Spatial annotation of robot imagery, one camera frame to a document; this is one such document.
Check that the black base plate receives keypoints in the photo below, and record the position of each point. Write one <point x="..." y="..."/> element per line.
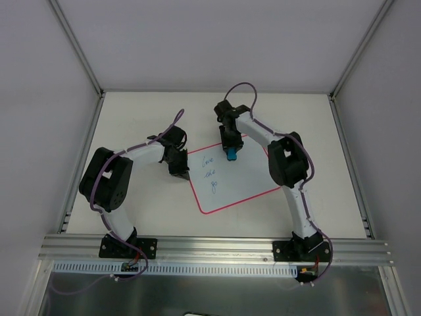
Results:
<point x="111" y="248"/>
<point x="294" y="251"/>

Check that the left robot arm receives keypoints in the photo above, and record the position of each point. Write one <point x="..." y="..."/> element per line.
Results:
<point x="106" y="181"/>

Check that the left aluminium frame post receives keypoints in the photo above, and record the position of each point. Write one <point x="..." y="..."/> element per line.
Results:
<point x="75" y="45"/>

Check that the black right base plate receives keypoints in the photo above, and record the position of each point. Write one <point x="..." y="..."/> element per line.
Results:
<point x="294" y="251"/>

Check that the right aluminium frame post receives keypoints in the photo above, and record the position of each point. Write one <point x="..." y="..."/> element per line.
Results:
<point x="363" y="44"/>

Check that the pink framed whiteboard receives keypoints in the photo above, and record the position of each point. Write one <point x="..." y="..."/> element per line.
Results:
<point x="218" y="183"/>

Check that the aluminium frame post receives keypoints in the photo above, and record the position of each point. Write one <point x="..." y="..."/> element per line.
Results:
<point x="75" y="45"/>
<point x="363" y="44"/>

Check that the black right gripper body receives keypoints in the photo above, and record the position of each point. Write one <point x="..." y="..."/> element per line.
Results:
<point x="232" y="143"/>

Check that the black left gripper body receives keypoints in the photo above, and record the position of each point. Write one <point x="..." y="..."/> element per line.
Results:
<point x="179" y="168"/>

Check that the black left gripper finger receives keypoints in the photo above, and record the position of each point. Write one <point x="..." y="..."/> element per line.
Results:
<point x="177" y="175"/>
<point x="186" y="176"/>

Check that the white slotted cable duct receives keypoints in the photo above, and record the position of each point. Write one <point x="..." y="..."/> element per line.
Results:
<point x="176" y="269"/>

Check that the aluminium mounting rail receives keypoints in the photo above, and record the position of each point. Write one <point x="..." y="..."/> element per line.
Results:
<point x="242" y="251"/>

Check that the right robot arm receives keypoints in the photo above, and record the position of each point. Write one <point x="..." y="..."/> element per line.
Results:
<point x="288" y="165"/>

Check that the blue whiteboard eraser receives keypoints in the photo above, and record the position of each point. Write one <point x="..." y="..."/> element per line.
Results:
<point x="231" y="154"/>

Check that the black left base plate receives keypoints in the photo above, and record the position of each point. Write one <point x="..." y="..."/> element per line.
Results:
<point x="111" y="248"/>

